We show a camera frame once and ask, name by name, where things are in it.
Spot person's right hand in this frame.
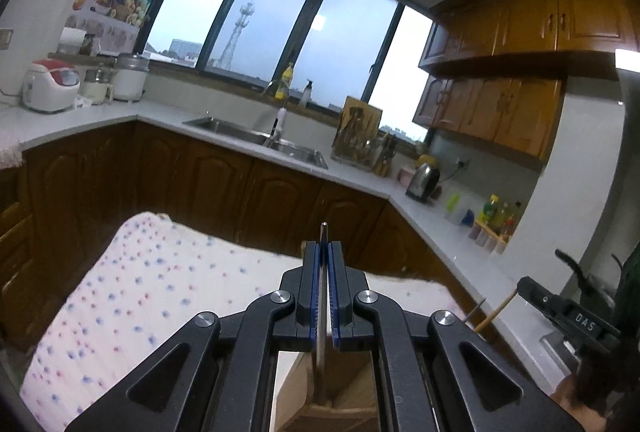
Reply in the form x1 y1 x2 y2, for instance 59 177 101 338
549 370 632 432

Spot lower wooden kitchen cabinets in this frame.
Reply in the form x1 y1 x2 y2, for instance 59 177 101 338
1 122 482 351

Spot wall power outlet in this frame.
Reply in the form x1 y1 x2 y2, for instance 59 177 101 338
0 28 14 51

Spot wooden cutting board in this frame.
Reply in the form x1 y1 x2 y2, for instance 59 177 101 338
332 96 383 155

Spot stainless electric kettle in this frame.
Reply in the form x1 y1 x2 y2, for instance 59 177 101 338
406 163 440 203

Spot white pump soap bottle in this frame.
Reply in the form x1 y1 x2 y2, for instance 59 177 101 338
298 79 312 108

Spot utensil drying rack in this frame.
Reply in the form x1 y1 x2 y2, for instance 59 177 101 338
331 125 398 178

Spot red white rice cooker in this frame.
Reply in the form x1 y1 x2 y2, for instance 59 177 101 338
22 59 80 113

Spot floral white tablecloth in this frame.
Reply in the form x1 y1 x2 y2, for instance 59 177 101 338
18 210 467 432

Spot wooden chopstick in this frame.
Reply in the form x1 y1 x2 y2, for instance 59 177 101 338
463 289 518 334

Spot spice jar rack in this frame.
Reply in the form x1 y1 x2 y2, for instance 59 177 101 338
468 220 509 255

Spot upper wooden wall cabinets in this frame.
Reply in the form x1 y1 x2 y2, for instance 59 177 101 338
413 0 639 160

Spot wooden utensil holder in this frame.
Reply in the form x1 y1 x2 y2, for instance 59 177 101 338
270 348 378 431

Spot small white pot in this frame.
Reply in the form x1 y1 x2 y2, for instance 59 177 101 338
79 66 113 105

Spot green yellow drink bottle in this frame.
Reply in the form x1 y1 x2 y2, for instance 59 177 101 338
478 194 500 224

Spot yellow dish soap bottle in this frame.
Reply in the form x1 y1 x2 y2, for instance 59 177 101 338
274 63 294 101

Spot pink lace cloth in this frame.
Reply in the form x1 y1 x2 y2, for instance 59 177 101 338
0 131 23 170

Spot chrome kitchen faucet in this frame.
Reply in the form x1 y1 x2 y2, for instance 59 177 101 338
262 79 290 148

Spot silver metal chopstick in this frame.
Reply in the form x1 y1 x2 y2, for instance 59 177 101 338
314 222 328 406

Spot stainless steel sink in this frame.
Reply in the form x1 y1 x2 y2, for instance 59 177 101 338
184 117 328 169

